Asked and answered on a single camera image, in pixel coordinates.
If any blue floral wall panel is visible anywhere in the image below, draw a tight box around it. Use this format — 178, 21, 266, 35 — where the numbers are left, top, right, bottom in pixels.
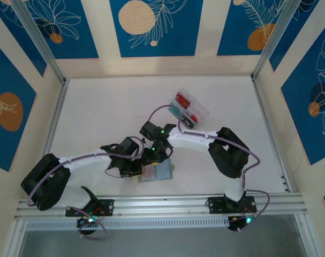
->
281, 16, 325, 166
25, 0, 99, 59
0, 37, 37, 172
110, 0, 203, 58
0, 5, 47, 78
217, 0, 289, 56
269, 0, 325, 72

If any black controller board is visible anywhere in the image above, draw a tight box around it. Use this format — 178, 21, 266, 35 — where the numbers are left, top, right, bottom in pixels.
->
228, 215, 253, 232
76, 215, 99, 237

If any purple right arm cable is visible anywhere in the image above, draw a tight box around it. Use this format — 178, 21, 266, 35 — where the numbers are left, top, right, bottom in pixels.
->
147, 104, 270, 233

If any white card with red circle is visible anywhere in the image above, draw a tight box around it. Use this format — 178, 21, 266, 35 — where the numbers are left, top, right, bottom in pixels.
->
187, 111, 202, 125

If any aluminium frame rail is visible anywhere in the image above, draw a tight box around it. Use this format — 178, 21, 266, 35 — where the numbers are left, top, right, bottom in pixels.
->
13, 193, 305, 222

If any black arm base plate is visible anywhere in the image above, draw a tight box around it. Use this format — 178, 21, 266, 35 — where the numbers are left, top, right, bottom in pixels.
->
65, 198, 115, 217
207, 195, 257, 215

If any clear acrylic card box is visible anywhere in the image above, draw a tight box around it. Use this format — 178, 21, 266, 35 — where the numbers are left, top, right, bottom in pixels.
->
169, 87, 211, 130

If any teal credit card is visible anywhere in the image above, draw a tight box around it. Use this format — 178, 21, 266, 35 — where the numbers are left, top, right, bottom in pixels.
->
170, 103, 183, 118

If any aluminium table edge rail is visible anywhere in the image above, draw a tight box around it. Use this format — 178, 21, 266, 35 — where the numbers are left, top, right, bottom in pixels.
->
252, 77, 293, 193
29, 79, 70, 199

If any aluminium frame post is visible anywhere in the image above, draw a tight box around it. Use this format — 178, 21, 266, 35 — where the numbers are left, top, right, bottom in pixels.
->
11, 0, 67, 84
251, 0, 305, 81

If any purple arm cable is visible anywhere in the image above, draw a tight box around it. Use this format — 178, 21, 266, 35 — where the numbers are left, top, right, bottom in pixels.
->
147, 104, 270, 233
27, 135, 148, 240

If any green leather card holder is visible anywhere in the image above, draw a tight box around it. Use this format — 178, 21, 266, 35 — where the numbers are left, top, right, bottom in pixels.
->
137, 157, 176, 184

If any pink card with red circle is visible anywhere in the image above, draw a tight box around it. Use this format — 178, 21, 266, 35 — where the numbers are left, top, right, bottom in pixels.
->
141, 165, 157, 180

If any white slotted cable duct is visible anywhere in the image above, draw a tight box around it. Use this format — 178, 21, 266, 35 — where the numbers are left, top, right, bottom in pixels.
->
25, 216, 230, 231

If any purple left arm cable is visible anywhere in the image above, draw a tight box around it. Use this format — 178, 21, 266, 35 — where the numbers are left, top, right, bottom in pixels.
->
27, 135, 148, 240

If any black credit card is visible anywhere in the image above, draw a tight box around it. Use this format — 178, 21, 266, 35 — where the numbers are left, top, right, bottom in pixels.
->
181, 115, 194, 129

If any red credit card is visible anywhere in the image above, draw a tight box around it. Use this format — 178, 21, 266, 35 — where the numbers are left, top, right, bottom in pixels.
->
175, 91, 192, 108

